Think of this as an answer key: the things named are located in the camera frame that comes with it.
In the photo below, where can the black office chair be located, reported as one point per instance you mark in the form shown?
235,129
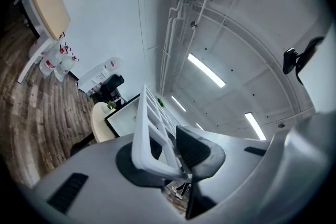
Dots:
111,85

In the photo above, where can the person's legs with white shoes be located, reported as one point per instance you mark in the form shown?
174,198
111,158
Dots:
181,190

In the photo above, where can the large clear water jug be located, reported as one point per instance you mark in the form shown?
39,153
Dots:
50,61
65,66
63,49

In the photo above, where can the white ceiling pipe bundle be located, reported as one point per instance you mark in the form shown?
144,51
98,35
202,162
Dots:
168,42

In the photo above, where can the black mounted camera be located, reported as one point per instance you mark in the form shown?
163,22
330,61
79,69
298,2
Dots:
289,60

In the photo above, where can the beige top white desk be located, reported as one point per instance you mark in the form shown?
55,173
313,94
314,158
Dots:
48,0

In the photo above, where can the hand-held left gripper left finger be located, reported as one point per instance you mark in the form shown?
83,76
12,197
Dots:
126,165

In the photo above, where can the black framed white table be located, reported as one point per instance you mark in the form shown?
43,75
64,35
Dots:
124,119

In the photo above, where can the round beige table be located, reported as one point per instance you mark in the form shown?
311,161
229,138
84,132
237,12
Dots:
99,123

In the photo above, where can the small green potted plant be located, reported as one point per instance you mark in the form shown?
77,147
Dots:
111,105

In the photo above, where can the round ceiling smoke detector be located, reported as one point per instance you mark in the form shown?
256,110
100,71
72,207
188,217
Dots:
193,24

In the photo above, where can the white fridge shelf rack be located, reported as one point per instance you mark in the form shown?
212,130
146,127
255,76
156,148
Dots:
143,144

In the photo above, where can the long ceiling light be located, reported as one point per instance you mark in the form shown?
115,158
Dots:
206,69
200,126
255,126
178,103

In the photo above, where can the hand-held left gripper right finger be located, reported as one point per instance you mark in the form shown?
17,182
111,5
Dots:
197,152

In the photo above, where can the white water dispenser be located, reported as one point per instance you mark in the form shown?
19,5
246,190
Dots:
97,76

